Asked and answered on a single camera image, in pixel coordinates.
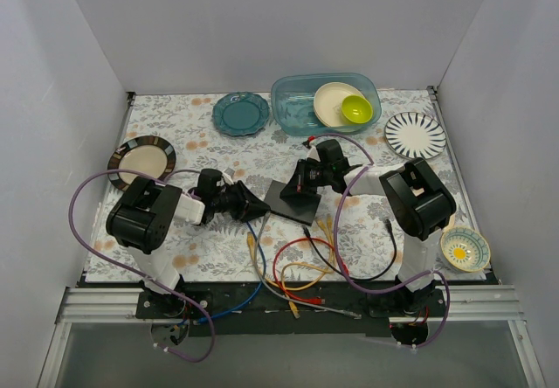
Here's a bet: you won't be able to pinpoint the black network switch box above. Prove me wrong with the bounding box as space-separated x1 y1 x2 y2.
264 180 321 226

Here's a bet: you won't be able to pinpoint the yellow ethernet cable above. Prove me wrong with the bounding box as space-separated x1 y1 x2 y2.
314 218 346 271
281 261 333 319
246 232 328 292

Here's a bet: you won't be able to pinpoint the black ethernet cable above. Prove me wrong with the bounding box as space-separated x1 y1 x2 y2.
301 218 398 281

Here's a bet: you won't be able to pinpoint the red ethernet cable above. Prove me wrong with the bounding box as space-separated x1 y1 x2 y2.
273 237 350 305

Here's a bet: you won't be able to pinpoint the blue ethernet cable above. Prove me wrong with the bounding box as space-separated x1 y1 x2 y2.
194 220 268 323

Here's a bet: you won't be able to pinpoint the grey ethernet cable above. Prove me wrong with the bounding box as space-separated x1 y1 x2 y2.
253 212 362 319

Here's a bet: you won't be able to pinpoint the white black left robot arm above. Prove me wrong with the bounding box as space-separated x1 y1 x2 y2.
106 169 270 318

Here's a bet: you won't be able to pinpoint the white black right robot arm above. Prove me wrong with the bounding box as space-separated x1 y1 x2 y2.
282 138 456 316

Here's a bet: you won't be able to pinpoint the floral patterned table mat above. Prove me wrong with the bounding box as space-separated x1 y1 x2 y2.
85 90 486 283

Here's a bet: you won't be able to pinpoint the lime green bowl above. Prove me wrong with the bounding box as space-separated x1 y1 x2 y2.
341 94 374 124

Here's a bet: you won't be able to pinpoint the cream plate in tub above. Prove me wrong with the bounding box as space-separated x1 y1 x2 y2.
314 82 366 128

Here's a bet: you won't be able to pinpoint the blue transparent plastic tub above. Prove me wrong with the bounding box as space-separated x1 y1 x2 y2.
271 73 383 136

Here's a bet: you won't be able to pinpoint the teal scalloped plate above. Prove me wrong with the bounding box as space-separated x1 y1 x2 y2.
212 92 270 137

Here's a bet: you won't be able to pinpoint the white plate blue stripes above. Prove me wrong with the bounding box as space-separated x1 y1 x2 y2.
384 112 446 160

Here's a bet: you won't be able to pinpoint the brown rimmed cream plate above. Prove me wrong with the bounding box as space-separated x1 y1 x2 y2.
107 135 176 180

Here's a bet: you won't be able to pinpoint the cream square dish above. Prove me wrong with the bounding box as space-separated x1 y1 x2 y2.
442 213 456 232

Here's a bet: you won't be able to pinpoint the yellow flower patterned bowl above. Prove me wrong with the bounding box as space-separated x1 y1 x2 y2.
440 225 491 273

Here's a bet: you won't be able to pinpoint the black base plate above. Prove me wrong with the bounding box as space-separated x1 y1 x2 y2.
135 274 455 336

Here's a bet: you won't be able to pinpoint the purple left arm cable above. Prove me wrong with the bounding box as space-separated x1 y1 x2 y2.
69 169 217 363

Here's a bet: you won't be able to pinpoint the aluminium frame rail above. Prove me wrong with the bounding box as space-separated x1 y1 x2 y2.
37 286 148 388

